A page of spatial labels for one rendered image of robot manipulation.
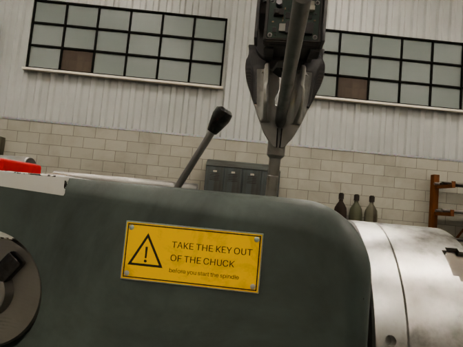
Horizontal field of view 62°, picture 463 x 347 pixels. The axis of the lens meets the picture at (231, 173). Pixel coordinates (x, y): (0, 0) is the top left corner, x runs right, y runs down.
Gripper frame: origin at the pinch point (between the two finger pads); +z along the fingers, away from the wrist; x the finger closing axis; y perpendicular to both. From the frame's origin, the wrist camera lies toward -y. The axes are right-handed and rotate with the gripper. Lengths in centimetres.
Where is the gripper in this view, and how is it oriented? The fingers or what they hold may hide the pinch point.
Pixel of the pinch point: (278, 137)
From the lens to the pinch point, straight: 45.1
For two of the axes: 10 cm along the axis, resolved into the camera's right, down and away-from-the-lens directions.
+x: 9.9, 0.8, -0.8
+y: -0.8, -0.8, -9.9
